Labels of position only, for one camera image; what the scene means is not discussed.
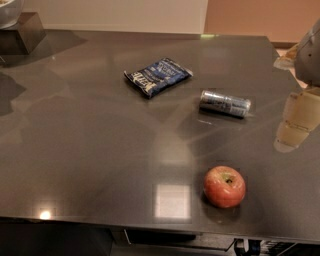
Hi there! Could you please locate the red apple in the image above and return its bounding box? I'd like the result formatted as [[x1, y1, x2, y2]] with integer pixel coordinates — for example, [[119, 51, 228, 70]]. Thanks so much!
[[203, 166, 246, 208]]

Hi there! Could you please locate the silver bowl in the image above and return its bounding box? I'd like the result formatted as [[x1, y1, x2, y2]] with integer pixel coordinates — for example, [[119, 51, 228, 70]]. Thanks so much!
[[0, 0, 25, 29]]

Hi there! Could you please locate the blue chip bag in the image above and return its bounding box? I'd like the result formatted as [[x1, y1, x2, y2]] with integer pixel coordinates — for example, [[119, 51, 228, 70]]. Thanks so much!
[[124, 58, 193, 99]]

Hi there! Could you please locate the silver drink can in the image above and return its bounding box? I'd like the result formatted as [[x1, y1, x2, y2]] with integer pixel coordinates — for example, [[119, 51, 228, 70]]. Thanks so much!
[[199, 90, 251, 118]]

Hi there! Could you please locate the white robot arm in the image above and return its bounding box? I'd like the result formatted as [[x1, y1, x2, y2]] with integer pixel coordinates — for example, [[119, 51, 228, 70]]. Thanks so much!
[[294, 19, 320, 87]]

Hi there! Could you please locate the dark square pedestal block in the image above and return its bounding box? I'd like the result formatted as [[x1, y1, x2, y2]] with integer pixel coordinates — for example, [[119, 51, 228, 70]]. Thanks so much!
[[0, 12, 46, 55]]

